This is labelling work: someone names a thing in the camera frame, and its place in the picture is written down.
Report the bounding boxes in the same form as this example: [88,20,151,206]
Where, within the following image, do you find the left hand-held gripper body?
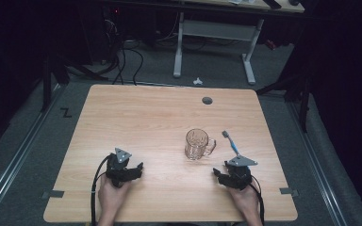
[105,147,133,188]

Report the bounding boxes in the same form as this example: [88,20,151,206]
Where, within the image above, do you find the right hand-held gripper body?
[224,155,258,191]

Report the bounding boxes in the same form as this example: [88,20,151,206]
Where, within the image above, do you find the blue grey toothbrush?
[222,130,242,158]

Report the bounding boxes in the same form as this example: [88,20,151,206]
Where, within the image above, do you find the clear glass mug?
[184,128,217,161]

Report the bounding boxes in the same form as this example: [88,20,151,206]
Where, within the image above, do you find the person's right hand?
[227,185,262,218]

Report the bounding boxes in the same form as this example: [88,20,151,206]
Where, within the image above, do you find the person's left hand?
[97,175,132,216]

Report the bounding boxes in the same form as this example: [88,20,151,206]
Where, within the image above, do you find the grey tape strip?
[41,189,65,201]
[279,186,300,198]

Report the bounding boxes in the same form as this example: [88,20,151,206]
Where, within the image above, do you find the black metal stand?
[255,70,312,133]
[41,53,71,113]

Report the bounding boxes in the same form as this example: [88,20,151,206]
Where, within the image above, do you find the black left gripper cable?
[90,153,112,226]

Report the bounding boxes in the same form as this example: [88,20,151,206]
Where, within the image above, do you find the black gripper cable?
[90,153,112,226]
[249,173,266,226]

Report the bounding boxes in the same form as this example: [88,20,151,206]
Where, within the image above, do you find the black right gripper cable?
[249,173,266,226]

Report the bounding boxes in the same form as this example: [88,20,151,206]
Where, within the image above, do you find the metal floor rail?
[287,100,348,226]
[0,84,67,220]

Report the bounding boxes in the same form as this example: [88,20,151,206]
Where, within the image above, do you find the black floor cables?
[111,37,145,87]

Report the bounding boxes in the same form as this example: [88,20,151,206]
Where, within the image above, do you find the white frame wooden desk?
[173,0,305,86]

